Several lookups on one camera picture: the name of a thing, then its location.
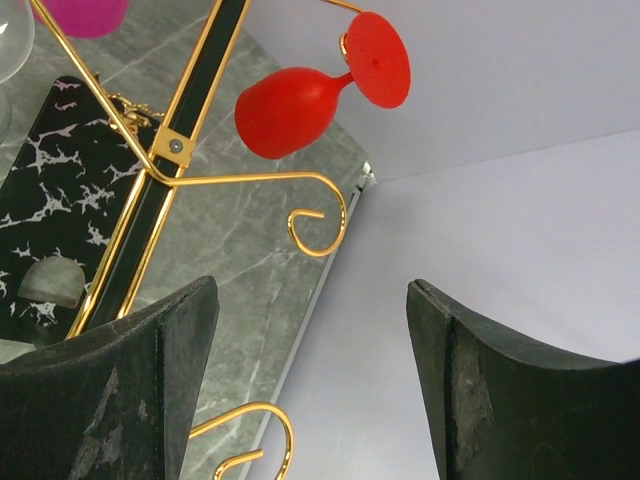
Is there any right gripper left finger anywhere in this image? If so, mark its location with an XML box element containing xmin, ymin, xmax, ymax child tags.
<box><xmin>1</xmin><ymin>276</ymin><xmax>219</xmax><ymax>479</ymax></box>

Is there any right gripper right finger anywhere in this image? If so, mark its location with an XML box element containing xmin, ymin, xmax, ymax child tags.
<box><xmin>406</xmin><ymin>279</ymin><xmax>639</xmax><ymax>479</ymax></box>

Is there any red wine glass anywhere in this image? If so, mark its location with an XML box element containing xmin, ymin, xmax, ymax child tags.
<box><xmin>234</xmin><ymin>11</ymin><xmax>411</xmax><ymax>160</ymax></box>

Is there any magenta wine glass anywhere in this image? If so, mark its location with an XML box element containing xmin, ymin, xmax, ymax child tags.
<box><xmin>43</xmin><ymin>0</ymin><xmax>130</xmax><ymax>39</ymax></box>

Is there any clear glass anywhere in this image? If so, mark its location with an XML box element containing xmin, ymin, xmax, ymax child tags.
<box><xmin>0</xmin><ymin>0</ymin><xmax>37</xmax><ymax>144</ymax></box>

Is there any gold wine glass rack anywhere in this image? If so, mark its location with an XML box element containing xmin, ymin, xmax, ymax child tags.
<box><xmin>27</xmin><ymin>0</ymin><xmax>366</xmax><ymax>480</ymax></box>

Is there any black marbled rack base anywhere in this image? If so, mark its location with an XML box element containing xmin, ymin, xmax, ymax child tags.
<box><xmin>1</xmin><ymin>76</ymin><xmax>141</xmax><ymax>345</ymax></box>

